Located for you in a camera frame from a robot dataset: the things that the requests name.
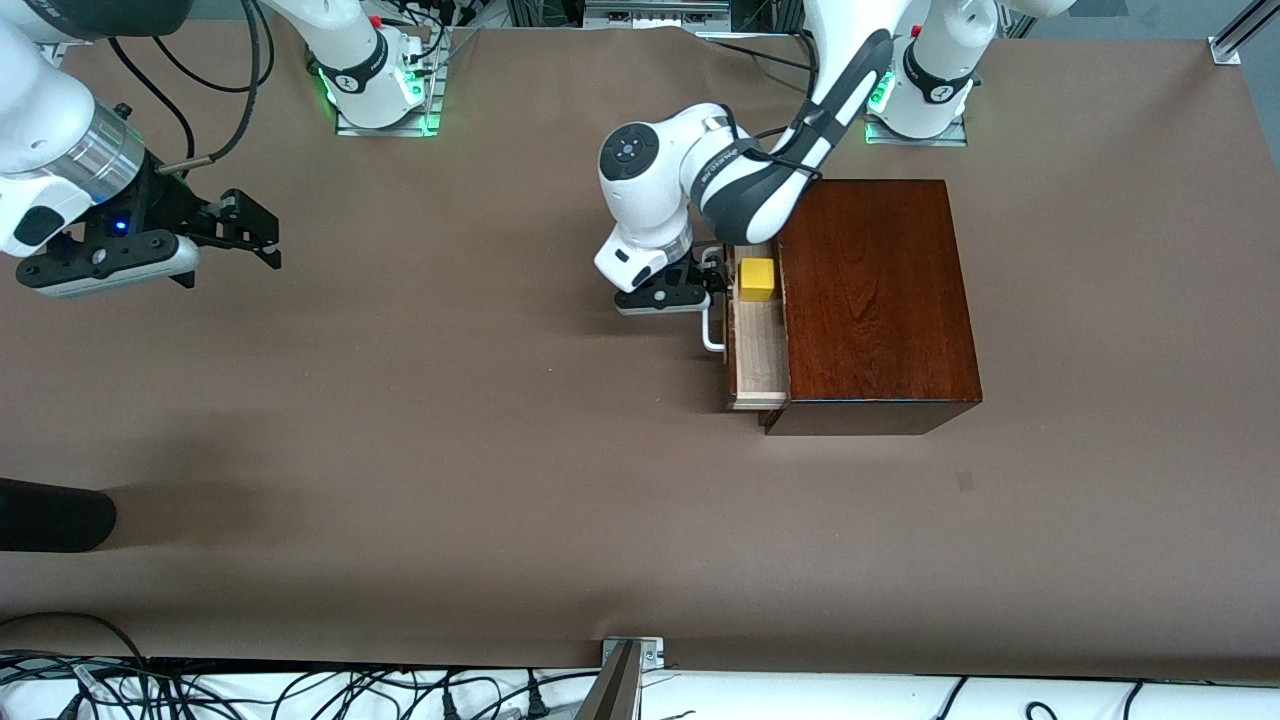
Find wooden drawer with white handle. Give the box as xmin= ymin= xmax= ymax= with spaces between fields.
xmin=700 ymin=245 xmax=792 ymax=412

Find metal bracket with screws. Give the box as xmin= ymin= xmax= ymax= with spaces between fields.
xmin=600 ymin=636 xmax=666 ymax=671

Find dark brown wooden drawer cabinet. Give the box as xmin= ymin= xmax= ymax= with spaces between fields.
xmin=760 ymin=178 xmax=983 ymax=437

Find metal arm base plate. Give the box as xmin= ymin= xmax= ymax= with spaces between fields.
xmin=865 ymin=95 xmax=969 ymax=148
xmin=335 ymin=25 xmax=443 ymax=138

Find black cylindrical object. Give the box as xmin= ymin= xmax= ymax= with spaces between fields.
xmin=0 ymin=478 xmax=118 ymax=553

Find white lower shelf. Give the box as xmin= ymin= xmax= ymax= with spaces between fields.
xmin=0 ymin=660 xmax=1280 ymax=720

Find grey metal equipment box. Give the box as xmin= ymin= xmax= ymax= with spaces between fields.
xmin=583 ymin=0 xmax=731 ymax=29

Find brown table cover sheet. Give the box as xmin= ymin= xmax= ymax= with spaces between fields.
xmin=0 ymin=20 xmax=1280 ymax=683

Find dark camera mount beam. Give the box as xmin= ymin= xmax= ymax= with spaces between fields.
xmin=575 ymin=640 xmax=641 ymax=720

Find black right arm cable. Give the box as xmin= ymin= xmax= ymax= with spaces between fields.
xmin=108 ymin=38 xmax=197 ymax=153
xmin=160 ymin=0 xmax=277 ymax=174

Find aluminium profile rail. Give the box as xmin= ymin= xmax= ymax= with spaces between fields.
xmin=1208 ymin=0 xmax=1280 ymax=67

